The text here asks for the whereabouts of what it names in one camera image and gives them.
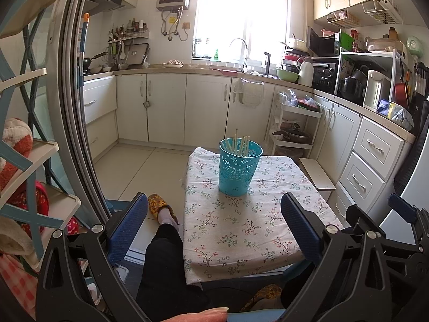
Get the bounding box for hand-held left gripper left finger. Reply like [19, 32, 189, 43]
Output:
[35, 192, 149, 322]

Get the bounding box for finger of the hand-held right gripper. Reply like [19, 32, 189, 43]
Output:
[388, 194, 418, 224]
[345, 204, 387, 239]

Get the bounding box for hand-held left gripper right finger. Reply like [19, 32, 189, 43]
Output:
[280, 192, 398, 322]

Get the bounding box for teal perforated plastic basket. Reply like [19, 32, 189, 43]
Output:
[219, 138, 264, 197]

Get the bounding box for bundle of wooden chopsticks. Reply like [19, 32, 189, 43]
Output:
[225, 128, 255, 158]

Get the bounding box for person's left hand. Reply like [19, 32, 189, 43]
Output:
[172, 307, 230, 322]

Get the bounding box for yellow patterned slipper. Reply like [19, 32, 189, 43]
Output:
[147, 193, 178, 225]
[239, 283, 284, 312]

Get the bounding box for person's left leg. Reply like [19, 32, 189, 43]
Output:
[136, 208, 215, 316]

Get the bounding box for white step stool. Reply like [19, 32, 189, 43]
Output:
[298, 157, 336, 202]

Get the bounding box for floral tablecloth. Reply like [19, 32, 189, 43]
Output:
[183, 147, 344, 286]

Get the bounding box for cream panelled drawer cabinet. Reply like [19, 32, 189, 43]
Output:
[313, 96, 416, 229]

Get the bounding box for red floral cloth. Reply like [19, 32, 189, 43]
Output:
[20, 181, 51, 239]

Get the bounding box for pan with glass lid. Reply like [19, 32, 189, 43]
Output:
[272, 128, 312, 143]

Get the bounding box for blue and yellow packet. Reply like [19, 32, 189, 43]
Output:
[376, 99, 414, 131]

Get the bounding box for white storage trolley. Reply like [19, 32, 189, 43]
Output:
[266, 90, 324, 162]

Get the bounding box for cream towel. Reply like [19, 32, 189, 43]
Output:
[0, 219, 37, 262]

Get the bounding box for red pot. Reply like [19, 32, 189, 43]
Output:
[393, 82, 410, 109]

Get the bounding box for white electric water boiler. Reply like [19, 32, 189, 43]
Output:
[363, 70, 393, 112]

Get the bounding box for pink checked cloth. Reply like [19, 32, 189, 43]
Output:
[0, 255, 41, 319]

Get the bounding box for cream two-drawer base cabinet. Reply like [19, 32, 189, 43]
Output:
[82, 75, 119, 160]

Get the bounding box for blue and cream shelf rack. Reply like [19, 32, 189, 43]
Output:
[0, 0, 83, 269]

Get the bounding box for plastic bags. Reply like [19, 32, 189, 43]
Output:
[278, 89, 317, 109]

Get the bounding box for black rice cooker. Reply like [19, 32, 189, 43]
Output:
[338, 75, 366, 104]

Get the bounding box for red and white plush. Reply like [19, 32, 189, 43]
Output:
[0, 117, 34, 192]

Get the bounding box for cream base cabinet with doors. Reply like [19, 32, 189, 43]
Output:
[114, 72, 279, 148]

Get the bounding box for white hanging trash bin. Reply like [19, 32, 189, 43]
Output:
[234, 78, 265, 108]

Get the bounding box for black countertop oven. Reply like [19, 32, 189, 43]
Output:
[312, 61, 339, 91]

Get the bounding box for green bowl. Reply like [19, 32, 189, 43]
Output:
[275, 68, 300, 84]

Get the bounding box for white thermos jug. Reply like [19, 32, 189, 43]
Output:
[298, 57, 315, 87]

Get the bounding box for white metal shelf rack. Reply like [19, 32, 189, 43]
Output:
[335, 47, 408, 108]

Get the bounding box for black wok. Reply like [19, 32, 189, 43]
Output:
[82, 52, 108, 72]

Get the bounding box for dark baking tray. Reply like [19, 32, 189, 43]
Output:
[129, 43, 150, 66]

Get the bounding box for stack of pots and bowls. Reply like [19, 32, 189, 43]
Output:
[280, 35, 309, 74]

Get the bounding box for green box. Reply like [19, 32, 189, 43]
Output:
[338, 32, 355, 52]

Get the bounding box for black microwave oven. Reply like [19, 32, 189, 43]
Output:
[306, 27, 341, 57]

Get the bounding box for chrome curved faucet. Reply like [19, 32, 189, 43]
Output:
[229, 38, 250, 73]

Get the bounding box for kitchen window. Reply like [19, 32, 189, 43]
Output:
[193, 0, 290, 63]

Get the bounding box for wall rack with kitchen utensils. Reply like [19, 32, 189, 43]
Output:
[107, 18, 150, 69]

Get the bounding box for mop with orange-tipped handle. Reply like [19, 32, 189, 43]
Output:
[78, 13, 92, 74]

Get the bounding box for small white wire basket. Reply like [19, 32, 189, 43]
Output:
[327, 9, 360, 28]

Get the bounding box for large white wire basket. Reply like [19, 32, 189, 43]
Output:
[362, 0, 403, 25]

